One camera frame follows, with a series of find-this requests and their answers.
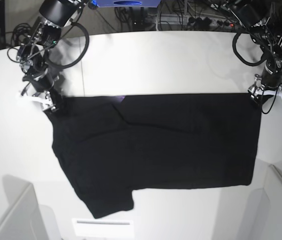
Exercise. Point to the blue box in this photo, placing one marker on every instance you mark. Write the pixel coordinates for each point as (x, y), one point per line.
(127, 3)

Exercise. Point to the white partition left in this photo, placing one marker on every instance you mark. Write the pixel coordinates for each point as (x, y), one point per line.
(21, 215)

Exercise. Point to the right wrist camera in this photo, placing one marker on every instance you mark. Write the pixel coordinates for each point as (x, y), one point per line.
(24, 98)

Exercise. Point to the white label plate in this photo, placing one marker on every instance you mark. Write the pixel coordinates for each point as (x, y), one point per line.
(103, 228)

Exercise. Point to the white partition right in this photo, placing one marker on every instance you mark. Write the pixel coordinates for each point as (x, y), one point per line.
(263, 215)

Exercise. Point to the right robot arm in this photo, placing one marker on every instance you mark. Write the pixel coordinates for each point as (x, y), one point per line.
(33, 55)

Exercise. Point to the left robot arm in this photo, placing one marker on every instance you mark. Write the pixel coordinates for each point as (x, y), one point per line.
(259, 20)

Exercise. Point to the black T-shirt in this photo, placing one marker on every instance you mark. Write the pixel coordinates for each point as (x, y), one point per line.
(110, 146)

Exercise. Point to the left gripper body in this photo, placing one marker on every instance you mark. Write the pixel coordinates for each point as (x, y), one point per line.
(266, 84)

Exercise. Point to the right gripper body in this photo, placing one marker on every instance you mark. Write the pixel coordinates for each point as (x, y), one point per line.
(38, 86)

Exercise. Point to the white partition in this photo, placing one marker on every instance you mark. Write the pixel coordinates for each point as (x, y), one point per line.
(263, 215)
(21, 215)

